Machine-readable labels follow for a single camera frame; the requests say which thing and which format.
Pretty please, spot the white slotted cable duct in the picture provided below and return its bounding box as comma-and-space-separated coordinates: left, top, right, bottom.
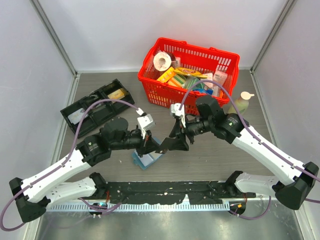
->
47, 201, 230, 212

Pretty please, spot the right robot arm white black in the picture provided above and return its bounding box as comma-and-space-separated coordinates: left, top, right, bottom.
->
161, 95, 319, 210

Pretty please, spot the black compartment tray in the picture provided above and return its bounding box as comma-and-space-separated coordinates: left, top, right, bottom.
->
60, 79, 135, 138

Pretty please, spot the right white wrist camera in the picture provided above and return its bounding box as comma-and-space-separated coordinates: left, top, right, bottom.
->
169, 103, 186, 128

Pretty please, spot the yellow chips bag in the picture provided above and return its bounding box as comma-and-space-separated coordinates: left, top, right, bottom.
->
173, 67, 207, 79

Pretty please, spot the pink white packet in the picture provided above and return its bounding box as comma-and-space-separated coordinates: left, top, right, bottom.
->
213, 70, 228, 86

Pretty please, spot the blue leather card holder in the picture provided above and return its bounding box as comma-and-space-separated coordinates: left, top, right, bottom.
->
131, 150, 163, 170

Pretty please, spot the green patterned packet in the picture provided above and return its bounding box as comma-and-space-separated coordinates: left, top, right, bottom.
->
182, 76, 213, 95

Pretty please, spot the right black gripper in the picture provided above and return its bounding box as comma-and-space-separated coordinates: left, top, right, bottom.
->
169, 114, 214, 151

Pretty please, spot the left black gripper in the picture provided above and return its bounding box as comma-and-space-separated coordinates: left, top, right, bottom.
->
110, 127, 161, 158

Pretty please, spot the green lotion bottle white cap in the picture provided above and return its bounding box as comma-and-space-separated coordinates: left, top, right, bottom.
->
234, 91, 255, 115

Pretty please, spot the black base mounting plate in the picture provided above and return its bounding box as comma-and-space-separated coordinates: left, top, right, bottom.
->
102, 181, 256, 205

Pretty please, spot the white card in tray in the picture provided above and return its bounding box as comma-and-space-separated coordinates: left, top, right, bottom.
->
67, 108, 85, 125

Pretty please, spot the white tape roll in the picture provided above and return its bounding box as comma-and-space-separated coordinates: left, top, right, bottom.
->
153, 51, 172, 72

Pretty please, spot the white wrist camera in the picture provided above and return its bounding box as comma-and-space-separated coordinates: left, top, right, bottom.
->
136, 108, 156, 139
169, 103, 186, 128

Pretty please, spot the red plastic shopping basket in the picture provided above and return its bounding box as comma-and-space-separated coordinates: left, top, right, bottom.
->
137, 37, 240, 115

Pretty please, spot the yellow orange box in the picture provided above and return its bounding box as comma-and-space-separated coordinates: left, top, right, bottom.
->
157, 67, 187, 88

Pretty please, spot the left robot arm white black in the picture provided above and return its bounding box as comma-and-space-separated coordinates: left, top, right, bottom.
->
9, 114, 159, 223

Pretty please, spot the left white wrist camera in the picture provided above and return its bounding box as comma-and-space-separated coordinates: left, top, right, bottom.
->
136, 108, 156, 139

